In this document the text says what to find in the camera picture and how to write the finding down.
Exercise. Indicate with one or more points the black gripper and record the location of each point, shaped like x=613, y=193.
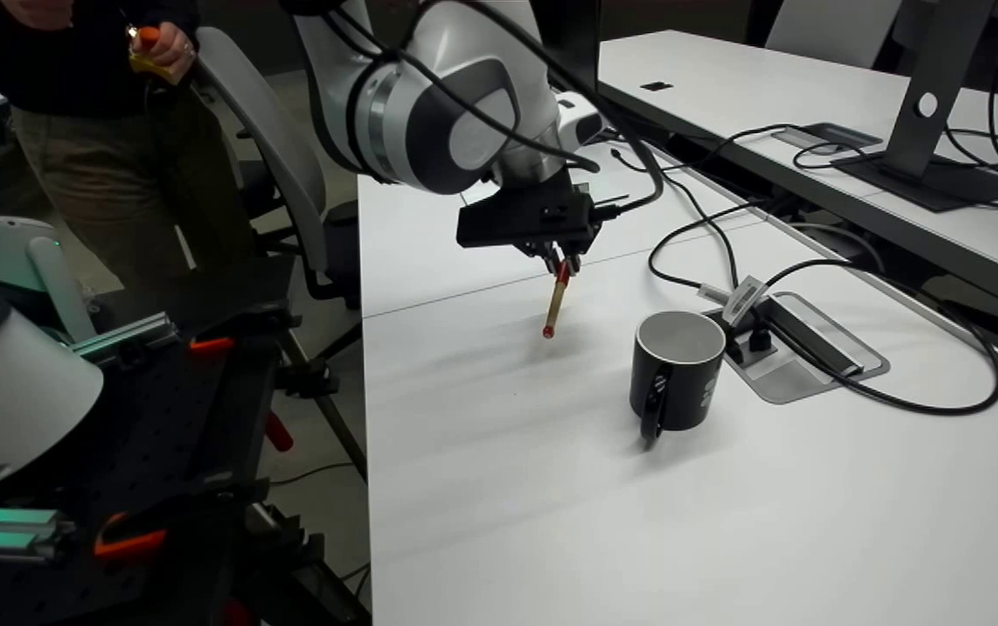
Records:
x=539, y=225

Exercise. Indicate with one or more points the miniature wooden bat red handle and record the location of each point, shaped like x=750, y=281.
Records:
x=561, y=281

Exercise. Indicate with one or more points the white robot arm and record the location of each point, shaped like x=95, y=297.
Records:
x=465, y=98

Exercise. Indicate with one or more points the black mug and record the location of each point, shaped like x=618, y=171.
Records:
x=675, y=363

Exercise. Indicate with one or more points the person's hand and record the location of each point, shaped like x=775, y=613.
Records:
x=161, y=50

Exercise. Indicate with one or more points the small black device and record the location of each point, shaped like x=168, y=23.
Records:
x=656, y=86

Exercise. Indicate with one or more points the grey office chair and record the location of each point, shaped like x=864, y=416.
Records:
x=324, y=236

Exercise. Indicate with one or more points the person in dark clothes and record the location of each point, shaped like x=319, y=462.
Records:
x=134, y=166

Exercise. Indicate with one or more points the silver monitor stand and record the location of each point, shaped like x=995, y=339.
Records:
x=910, y=166

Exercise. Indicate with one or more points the black mounting plate with clamps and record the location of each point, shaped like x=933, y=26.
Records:
x=165, y=509

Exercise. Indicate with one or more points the grey desk cable port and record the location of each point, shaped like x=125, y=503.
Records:
x=791, y=354

